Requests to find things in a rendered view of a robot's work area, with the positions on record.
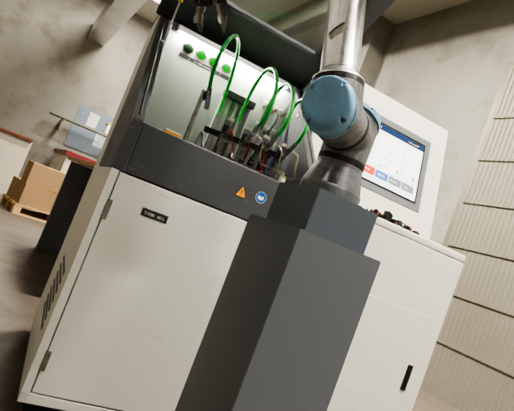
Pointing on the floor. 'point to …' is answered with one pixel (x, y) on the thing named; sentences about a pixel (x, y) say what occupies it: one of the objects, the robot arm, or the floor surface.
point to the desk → (65, 205)
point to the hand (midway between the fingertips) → (212, 28)
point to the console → (398, 287)
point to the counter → (2, 156)
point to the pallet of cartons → (33, 191)
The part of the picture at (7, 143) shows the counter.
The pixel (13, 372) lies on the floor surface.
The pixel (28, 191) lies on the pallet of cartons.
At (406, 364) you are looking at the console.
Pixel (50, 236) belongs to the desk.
